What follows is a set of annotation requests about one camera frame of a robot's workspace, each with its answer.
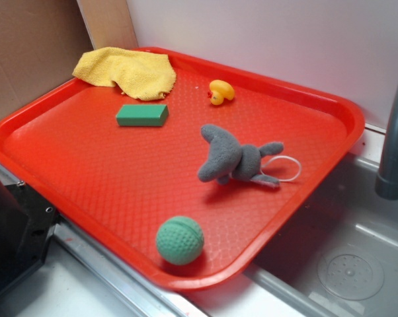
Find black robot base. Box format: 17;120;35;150
0;181;57;296

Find yellow rubber duck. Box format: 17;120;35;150
208;79;235;106

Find grey plush toy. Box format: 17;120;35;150
198;124;302;189

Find green rectangular block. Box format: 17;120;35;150
116;104;169;127

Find green dimpled ball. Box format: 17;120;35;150
155;216;204;265

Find red plastic tray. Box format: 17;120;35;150
0;52;365;291

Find yellow cloth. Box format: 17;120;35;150
73;47;177;101

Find grey toy sink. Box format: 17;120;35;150
189;155;398;316

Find grey faucet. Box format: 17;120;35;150
375;85;398;200

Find brown cardboard panel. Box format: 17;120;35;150
0;0;139;128

